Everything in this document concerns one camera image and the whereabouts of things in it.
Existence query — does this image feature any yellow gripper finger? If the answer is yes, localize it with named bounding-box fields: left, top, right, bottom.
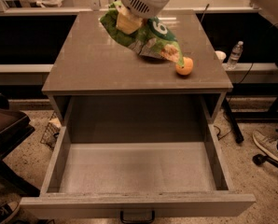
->
left=116, top=5, right=145, bottom=35

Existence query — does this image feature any green rice chip bag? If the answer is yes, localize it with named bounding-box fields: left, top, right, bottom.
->
left=100, top=1, right=184, bottom=66

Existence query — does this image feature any grey drawer cabinet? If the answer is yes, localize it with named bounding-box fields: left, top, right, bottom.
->
left=42, top=10, right=232, bottom=119

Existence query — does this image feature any open grey top drawer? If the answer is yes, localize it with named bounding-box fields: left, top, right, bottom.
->
left=20, top=94, right=257, bottom=220

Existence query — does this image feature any orange fruit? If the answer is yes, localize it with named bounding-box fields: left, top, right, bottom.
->
left=175, top=57, right=194, bottom=76

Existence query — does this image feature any white paper cup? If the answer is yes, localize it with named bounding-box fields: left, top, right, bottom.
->
left=215, top=50, right=226, bottom=63

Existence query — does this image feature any clear plastic water bottle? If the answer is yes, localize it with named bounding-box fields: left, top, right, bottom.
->
left=226, top=41, right=243, bottom=70

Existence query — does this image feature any black office chair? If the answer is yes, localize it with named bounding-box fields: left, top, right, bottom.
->
left=0, top=93, right=40, bottom=197

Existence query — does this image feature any black table leg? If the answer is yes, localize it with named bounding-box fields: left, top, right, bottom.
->
left=222, top=99, right=244, bottom=144

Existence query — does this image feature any black chair caster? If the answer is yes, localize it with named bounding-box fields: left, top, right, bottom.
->
left=252, top=154, right=278, bottom=168

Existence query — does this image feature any grey sneaker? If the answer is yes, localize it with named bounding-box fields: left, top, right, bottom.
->
left=252, top=131, right=278, bottom=161

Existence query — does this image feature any black white sneaker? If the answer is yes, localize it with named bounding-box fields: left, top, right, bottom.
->
left=0, top=202, right=20, bottom=224

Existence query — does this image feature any wire mesh basket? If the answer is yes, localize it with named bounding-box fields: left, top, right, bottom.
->
left=40, top=113, right=62, bottom=150

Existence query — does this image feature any black drawer handle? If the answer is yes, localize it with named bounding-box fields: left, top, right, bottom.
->
left=119, top=211, right=156, bottom=224

